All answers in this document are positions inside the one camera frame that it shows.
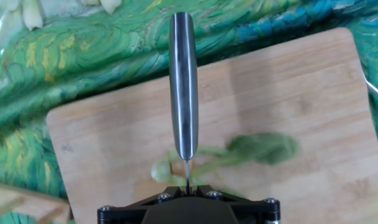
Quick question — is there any bamboo cutting board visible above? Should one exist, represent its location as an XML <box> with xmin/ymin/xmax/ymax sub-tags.
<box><xmin>45</xmin><ymin>27</ymin><xmax>378</xmax><ymax>224</ymax></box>

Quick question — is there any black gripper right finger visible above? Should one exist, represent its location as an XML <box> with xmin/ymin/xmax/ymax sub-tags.
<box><xmin>196</xmin><ymin>184</ymin><xmax>281</xmax><ymax>224</ymax></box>

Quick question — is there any painted landscape tablecloth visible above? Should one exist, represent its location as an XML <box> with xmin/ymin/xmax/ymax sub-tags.
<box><xmin>0</xmin><ymin>0</ymin><xmax>378</xmax><ymax>224</ymax></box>

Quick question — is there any steel kitchen knife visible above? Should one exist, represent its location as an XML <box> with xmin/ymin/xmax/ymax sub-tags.
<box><xmin>168</xmin><ymin>11</ymin><xmax>199</xmax><ymax>195</ymax></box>

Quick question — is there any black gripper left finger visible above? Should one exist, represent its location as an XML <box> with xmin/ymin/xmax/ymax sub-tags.
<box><xmin>97</xmin><ymin>185</ymin><xmax>183</xmax><ymax>224</ymax></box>

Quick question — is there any cut pakchoi stem piece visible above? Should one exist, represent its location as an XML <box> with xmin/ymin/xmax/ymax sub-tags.
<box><xmin>150</xmin><ymin>155</ymin><xmax>177</xmax><ymax>184</ymax></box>

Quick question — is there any green pakchoi stalk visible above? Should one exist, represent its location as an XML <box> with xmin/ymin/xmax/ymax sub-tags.
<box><xmin>176</xmin><ymin>132</ymin><xmax>301</xmax><ymax>184</ymax></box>

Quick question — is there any wooden peg rack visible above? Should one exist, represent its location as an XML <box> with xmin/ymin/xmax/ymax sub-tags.
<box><xmin>0</xmin><ymin>182</ymin><xmax>73</xmax><ymax>224</ymax></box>

